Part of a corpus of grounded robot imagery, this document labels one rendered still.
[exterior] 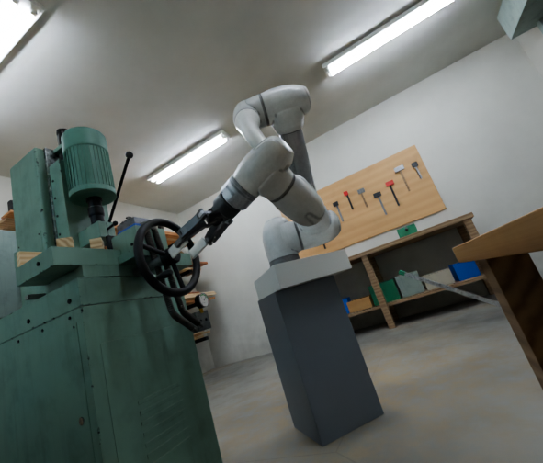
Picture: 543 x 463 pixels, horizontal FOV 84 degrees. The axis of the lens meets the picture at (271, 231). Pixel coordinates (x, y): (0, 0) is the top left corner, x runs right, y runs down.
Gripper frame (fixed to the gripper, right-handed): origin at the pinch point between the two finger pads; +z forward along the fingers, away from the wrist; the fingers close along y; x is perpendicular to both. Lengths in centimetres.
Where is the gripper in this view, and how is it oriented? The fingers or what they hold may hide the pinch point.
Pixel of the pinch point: (186, 249)
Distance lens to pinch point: 91.9
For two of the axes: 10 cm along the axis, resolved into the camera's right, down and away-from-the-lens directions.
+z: -6.9, 6.7, 2.7
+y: -4.5, -1.0, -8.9
